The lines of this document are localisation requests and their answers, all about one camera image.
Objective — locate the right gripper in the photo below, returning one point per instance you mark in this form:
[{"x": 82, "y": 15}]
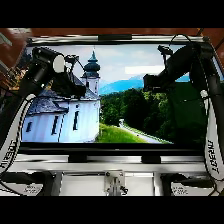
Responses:
[{"x": 152, "y": 82}]

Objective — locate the silver frame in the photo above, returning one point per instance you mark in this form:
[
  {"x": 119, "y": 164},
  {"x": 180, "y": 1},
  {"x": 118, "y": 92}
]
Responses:
[{"x": 113, "y": 166}]

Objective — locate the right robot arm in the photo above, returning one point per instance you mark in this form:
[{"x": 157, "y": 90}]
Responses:
[{"x": 181, "y": 63}]

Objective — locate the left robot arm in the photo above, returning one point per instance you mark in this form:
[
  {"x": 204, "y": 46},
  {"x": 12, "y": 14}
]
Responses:
[{"x": 39, "y": 73}]

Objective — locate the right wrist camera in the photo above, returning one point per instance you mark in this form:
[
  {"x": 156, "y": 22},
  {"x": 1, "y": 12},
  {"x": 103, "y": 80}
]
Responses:
[{"x": 165, "y": 50}]

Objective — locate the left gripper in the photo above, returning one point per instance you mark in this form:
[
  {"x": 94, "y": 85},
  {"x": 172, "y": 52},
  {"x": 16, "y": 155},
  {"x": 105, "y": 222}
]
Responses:
[{"x": 72, "y": 88}]

